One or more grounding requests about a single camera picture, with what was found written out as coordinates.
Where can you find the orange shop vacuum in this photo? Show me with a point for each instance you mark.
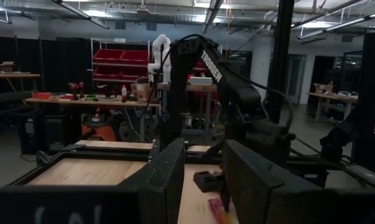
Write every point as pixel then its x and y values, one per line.
pixel 100 132

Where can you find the red popcorn bag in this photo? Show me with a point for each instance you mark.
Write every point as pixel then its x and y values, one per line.
pixel 218 210

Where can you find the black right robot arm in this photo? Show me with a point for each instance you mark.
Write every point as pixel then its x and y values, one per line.
pixel 237 90

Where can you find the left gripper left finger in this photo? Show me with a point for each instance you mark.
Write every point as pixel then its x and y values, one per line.
pixel 162 186

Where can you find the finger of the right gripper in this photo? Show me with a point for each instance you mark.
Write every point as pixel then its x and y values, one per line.
pixel 207 181
pixel 225 196

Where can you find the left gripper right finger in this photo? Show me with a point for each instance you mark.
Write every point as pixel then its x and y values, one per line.
pixel 262 193

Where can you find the red and white bottle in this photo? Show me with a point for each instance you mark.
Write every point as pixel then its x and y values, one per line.
pixel 124 92

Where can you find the red storage bin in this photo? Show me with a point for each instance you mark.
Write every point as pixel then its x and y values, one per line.
pixel 132 74
pixel 134 57
pixel 106 72
pixel 108 56

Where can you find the wooden side table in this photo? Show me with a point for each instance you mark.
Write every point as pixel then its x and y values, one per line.
pixel 331 98

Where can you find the black table clamp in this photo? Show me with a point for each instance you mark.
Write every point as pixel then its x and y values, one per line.
pixel 43 157

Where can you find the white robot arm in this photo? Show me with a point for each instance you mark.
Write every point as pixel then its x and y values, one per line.
pixel 162 46

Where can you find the wooden workbench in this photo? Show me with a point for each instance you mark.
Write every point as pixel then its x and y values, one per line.
pixel 81 102

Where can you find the black equipment case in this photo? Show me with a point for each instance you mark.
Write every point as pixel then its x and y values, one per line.
pixel 35 133

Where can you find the black vertical frame post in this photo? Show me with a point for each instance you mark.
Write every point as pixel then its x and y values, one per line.
pixel 282 59

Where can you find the brown cardboard box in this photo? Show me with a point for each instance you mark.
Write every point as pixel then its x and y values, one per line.
pixel 142 90

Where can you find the white metal shelf rack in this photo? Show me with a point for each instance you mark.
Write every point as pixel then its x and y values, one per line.
pixel 120 40

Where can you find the small cardboard box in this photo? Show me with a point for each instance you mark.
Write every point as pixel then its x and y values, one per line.
pixel 322 87

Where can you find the white flat box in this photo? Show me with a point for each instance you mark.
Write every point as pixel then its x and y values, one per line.
pixel 201 81

